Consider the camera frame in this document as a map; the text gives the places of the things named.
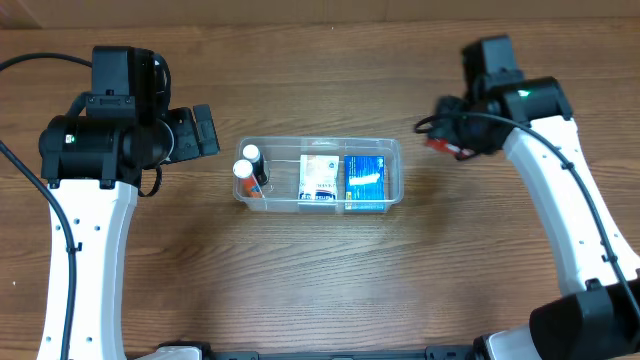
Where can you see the orange bottle white cap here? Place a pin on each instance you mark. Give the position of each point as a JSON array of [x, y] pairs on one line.
[[243, 171]]

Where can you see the clear plastic container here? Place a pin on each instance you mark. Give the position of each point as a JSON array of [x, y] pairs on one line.
[[282, 155]]

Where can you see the white blue plaster box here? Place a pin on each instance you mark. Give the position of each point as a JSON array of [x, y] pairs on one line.
[[318, 177]]

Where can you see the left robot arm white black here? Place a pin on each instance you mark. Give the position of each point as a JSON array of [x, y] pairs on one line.
[[93, 159]]

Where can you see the cardboard backdrop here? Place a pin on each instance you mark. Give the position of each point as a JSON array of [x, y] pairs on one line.
[[55, 14]]

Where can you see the red medicine box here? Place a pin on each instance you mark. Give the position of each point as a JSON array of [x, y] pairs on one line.
[[444, 146]]

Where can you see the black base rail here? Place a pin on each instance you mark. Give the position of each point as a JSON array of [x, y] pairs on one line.
[[190, 350]]

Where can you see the blue medicine box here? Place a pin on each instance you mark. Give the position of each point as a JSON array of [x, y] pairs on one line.
[[364, 183]]

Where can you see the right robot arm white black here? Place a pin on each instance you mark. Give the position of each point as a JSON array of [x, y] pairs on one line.
[[533, 124]]

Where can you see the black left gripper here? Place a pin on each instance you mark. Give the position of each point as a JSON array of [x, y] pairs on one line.
[[187, 134]]

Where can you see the dark bottle white cap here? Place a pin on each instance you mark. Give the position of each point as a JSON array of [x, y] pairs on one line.
[[260, 169]]

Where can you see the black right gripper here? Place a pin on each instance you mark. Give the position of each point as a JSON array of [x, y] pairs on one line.
[[451, 128]]

